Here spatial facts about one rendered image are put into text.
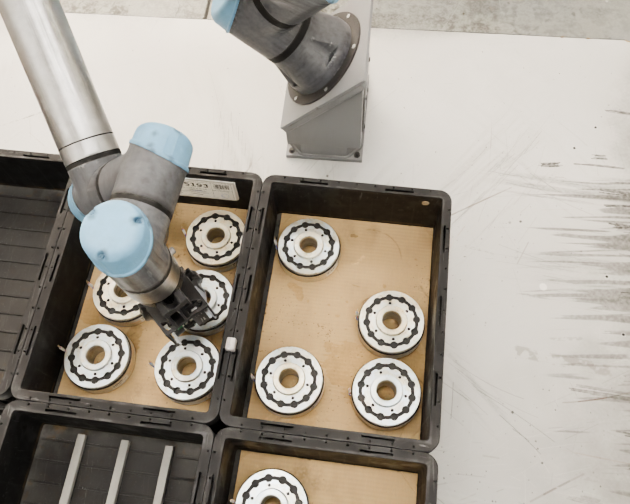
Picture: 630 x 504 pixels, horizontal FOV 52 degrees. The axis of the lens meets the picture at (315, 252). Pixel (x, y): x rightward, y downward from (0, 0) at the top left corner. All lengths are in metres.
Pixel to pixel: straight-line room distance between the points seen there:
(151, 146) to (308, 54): 0.46
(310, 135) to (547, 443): 0.69
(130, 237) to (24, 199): 0.57
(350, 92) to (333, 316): 0.39
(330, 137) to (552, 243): 0.47
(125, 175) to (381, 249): 0.48
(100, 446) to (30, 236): 0.39
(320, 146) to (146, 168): 0.58
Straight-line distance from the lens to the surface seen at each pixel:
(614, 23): 2.70
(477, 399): 1.17
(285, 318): 1.05
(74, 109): 0.91
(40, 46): 0.92
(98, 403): 0.97
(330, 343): 1.04
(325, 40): 1.19
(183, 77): 1.50
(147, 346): 1.08
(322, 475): 1.00
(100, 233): 0.74
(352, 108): 1.20
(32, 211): 1.26
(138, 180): 0.78
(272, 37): 1.15
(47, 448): 1.10
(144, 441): 1.05
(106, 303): 1.09
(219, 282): 1.06
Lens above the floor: 1.82
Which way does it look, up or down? 65 degrees down
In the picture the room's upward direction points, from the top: 5 degrees counter-clockwise
